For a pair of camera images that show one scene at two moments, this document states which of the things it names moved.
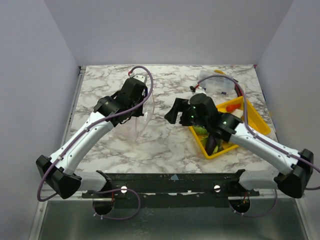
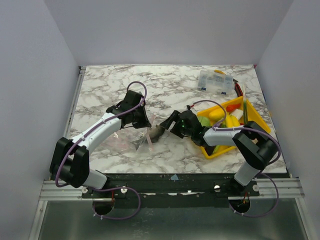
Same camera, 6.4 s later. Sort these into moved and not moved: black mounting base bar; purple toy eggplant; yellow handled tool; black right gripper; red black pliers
Moved: black right gripper; purple toy eggplant
Not moved: yellow handled tool; red black pliers; black mounting base bar
